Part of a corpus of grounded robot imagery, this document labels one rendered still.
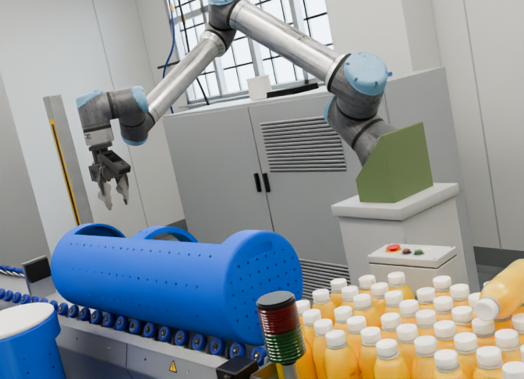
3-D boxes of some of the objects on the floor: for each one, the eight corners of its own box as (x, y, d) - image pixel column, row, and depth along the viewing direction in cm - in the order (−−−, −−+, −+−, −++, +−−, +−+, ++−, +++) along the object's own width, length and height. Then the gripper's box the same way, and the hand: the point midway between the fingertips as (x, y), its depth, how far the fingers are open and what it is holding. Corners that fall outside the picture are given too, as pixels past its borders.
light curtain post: (145, 444, 309) (54, 94, 281) (152, 448, 305) (61, 93, 277) (135, 451, 305) (41, 97, 277) (142, 455, 301) (47, 95, 273)
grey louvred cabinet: (254, 275, 532) (217, 103, 508) (485, 322, 362) (444, 66, 338) (200, 299, 500) (157, 117, 476) (426, 363, 330) (377, 83, 307)
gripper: (108, 141, 215) (123, 202, 219) (76, 149, 207) (92, 213, 210) (122, 139, 209) (137, 202, 212) (89, 147, 201) (105, 213, 204)
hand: (118, 203), depth 209 cm, fingers open, 5 cm apart
